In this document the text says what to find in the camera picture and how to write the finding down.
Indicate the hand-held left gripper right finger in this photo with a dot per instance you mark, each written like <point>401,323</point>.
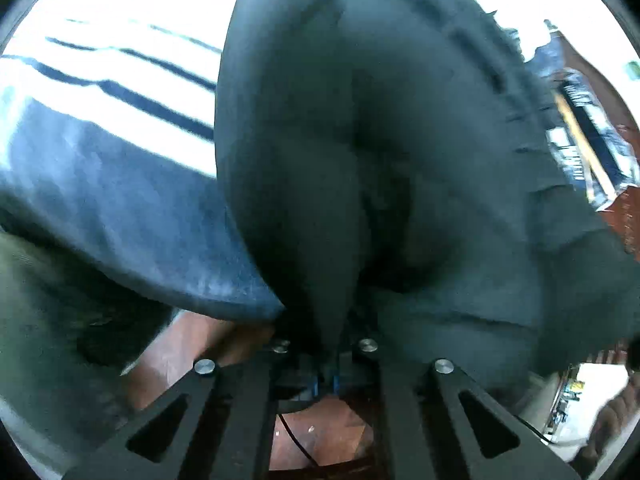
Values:
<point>415,410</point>

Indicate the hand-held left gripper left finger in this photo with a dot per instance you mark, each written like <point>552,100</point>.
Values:
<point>235,410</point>

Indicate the black puffer jacket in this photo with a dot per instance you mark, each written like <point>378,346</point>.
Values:
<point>375,160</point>

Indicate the person's leg in jeans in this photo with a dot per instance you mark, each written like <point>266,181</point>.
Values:
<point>50,310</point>

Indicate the bed with striped blue sheet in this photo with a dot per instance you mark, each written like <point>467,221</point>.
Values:
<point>100,185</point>

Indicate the dark wooden headboard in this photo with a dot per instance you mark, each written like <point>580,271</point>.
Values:
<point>622,225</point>

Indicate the upright floral pillow yellow stripe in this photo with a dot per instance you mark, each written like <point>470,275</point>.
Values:
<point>585,130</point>

